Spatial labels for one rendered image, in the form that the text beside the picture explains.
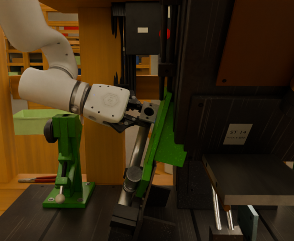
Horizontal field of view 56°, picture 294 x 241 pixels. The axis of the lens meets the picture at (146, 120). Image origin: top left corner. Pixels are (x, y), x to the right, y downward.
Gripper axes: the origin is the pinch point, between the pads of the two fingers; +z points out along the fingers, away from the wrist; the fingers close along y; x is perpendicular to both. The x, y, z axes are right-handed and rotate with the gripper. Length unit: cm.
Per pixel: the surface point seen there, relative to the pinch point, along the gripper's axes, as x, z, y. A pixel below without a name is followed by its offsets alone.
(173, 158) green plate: -3.5, 8.6, -11.5
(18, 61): 721, -437, 552
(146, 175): -2.8, 3.2, -16.7
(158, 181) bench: 40.5, 12.7, -0.9
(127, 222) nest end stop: 8.0, 2.4, -24.9
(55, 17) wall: 646, -369, 726
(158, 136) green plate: -7.6, 3.6, -9.1
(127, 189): 5.6, 0.4, -18.0
